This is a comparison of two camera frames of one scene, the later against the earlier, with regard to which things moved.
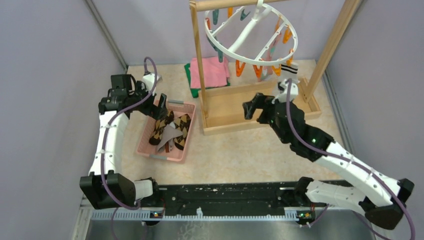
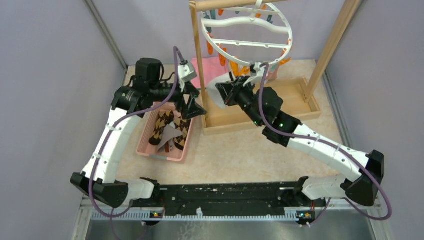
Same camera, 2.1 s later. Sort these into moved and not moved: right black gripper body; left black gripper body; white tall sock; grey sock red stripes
Moved: right black gripper body; left black gripper body; white tall sock
Not moved: grey sock red stripes
